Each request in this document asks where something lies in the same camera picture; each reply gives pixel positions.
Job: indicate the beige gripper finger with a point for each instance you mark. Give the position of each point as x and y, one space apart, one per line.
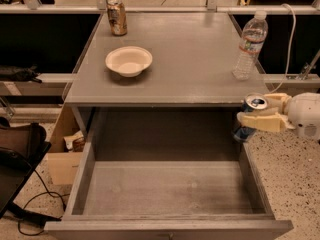
277 103
269 120

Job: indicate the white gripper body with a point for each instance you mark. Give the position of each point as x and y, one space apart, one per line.
305 113

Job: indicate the red bull can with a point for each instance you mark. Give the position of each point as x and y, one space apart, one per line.
252 102

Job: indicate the open grey top drawer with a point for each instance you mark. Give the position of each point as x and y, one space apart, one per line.
166 174

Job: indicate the orange soda can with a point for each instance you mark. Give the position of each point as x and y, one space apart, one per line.
117 17

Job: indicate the clear plastic water bottle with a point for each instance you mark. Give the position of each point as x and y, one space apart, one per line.
252 40

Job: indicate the grey cabinet desk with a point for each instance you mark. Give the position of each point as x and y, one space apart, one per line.
187 93

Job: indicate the white paper bowl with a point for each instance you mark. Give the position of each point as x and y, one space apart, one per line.
129 61

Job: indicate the crumpled snack bag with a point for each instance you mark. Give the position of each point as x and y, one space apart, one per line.
75 142

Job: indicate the cardboard box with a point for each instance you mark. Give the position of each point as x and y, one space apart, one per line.
62 163

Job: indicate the black bag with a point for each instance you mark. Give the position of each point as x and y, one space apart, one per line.
21 150

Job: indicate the metal railing frame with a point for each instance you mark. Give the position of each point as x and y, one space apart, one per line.
156 2

